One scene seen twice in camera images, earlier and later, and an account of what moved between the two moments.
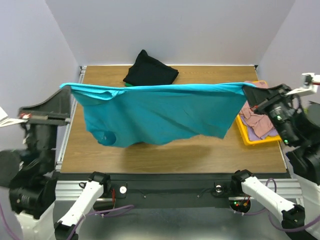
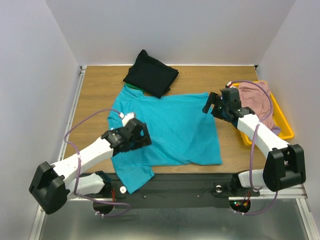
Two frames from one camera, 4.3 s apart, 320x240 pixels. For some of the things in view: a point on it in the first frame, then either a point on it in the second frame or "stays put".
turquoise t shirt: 119,114 → 181,133
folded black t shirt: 149,71 stays put
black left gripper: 56,107 → 143,140
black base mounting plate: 170,190 stays put
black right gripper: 265,102 → 215,107
